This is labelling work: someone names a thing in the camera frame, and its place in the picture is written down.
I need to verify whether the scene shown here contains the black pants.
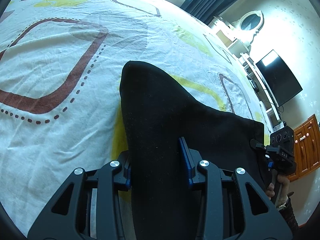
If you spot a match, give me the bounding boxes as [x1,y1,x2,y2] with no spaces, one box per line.
[120,61,271,239]

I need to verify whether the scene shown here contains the right forearm black sleeve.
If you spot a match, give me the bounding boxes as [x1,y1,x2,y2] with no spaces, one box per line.
[277,197,299,235]

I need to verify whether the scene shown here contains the person's right hand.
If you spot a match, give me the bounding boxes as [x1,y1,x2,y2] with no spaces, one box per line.
[265,174,291,201]

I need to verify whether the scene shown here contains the white tv stand shelf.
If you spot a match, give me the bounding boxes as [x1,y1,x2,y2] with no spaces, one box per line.
[239,53,286,131]

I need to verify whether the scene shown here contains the black flat screen television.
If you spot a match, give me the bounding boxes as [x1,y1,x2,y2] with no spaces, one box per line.
[256,50,303,106]

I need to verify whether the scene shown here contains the white vanity dresser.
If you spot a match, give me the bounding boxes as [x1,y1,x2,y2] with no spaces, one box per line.
[209,16,250,58]

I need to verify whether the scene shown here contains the white oval vanity mirror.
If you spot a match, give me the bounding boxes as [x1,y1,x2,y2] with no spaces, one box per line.
[238,10,264,33]

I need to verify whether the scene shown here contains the patterned white bed sheet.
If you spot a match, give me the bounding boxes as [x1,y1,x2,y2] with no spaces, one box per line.
[1,0,271,235]

